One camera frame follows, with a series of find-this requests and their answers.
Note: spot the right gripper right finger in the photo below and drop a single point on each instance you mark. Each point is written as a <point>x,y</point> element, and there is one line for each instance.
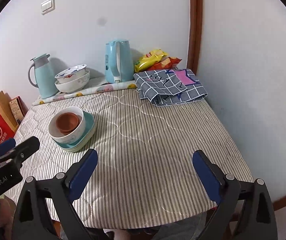
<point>257,219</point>

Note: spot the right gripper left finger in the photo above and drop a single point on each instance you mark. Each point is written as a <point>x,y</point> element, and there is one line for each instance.
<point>32,219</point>

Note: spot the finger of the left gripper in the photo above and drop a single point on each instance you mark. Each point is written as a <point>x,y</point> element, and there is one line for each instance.
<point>7,146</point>
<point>14,158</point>

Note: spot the large white bowl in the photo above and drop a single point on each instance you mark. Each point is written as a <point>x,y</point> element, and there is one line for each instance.
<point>73,136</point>

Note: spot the pale green square plate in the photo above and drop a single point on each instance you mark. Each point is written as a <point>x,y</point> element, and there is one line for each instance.
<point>78,145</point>

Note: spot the small brown bowl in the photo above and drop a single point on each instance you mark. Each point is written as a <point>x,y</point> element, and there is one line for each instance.
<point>67,122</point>

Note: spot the light blue square plate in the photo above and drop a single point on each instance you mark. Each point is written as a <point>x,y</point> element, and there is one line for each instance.
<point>89,119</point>

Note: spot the person's left hand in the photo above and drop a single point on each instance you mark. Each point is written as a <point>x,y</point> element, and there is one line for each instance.
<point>7,210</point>

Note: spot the patterned brown gift box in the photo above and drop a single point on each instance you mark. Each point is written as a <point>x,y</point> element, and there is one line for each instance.
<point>18,109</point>

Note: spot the brown cardboard box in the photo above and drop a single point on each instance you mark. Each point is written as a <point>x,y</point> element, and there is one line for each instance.
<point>6,112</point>

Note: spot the light blue thermos jug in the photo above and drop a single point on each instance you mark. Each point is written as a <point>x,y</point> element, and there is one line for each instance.
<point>44,76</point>

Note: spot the striped quilted table cover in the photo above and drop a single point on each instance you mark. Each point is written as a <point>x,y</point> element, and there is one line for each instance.
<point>144,176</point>

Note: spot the white bowl with grey scrolls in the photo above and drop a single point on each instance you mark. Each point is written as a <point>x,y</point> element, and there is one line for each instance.
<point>74,85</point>

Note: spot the patterned bowl with red bats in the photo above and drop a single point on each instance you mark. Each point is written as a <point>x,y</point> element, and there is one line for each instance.
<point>71,73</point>

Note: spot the floral plastic table mat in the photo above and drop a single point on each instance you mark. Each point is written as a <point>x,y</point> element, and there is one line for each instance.
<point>94,86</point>

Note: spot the grey checked folded cloth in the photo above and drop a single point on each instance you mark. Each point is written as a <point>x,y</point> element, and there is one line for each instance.
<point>169,87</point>

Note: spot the light blue electric kettle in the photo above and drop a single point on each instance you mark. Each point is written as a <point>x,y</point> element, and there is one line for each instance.
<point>119,66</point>

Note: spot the red chips bag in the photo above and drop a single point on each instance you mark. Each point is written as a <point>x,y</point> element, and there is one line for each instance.
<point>168,63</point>

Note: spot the yellow chips bag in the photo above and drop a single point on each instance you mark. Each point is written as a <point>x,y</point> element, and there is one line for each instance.
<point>149,59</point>

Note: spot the white wall switch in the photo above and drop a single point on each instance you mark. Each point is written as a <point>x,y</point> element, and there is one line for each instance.
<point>47,6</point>

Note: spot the brown wooden door frame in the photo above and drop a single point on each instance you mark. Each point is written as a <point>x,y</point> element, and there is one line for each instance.
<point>195,36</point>

